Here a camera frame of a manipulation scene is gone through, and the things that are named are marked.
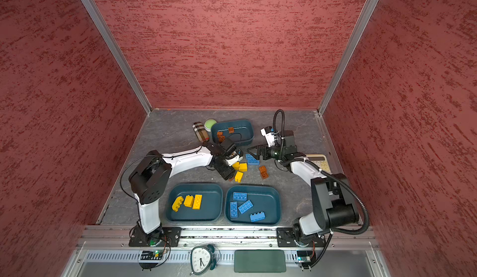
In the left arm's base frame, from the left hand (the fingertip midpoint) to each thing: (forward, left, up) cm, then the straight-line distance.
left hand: (227, 174), depth 91 cm
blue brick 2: (-20, -14, +1) cm, 24 cm away
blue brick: (-15, -9, 0) cm, 18 cm away
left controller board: (-33, +28, -3) cm, 44 cm away
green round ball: (+32, +13, +2) cm, 34 cm away
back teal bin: (+30, -8, -4) cm, 32 cm away
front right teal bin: (-11, -18, 0) cm, 22 cm away
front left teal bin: (-15, +6, -2) cm, 16 cm away
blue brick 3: (+2, -12, +10) cm, 16 cm away
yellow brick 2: (-13, +16, +1) cm, 21 cm away
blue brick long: (-16, -4, -2) cm, 17 cm away
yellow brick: (-14, +21, +1) cm, 26 cm away
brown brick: (+22, +5, 0) cm, 23 cm away
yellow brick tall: (-13, +13, -1) cm, 18 cm away
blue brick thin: (-10, -6, -1) cm, 12 cm away
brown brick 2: (+29, 0, 0) cm, 29 cm away
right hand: (+7, -12, +11) cm, 18 cm away
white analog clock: (-35, +7, +3) cm, 36 cm away
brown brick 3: (+1, -19, 0) cm, 19 cm away
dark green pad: (-35, -15, +1) cm, 38 cm away
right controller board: (-33, -33, -2) cm, 47 cm away
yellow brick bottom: (-1, -6, +1) cm, 6 cm away
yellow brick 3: (+3, -8, +2) cm, 9 cm away
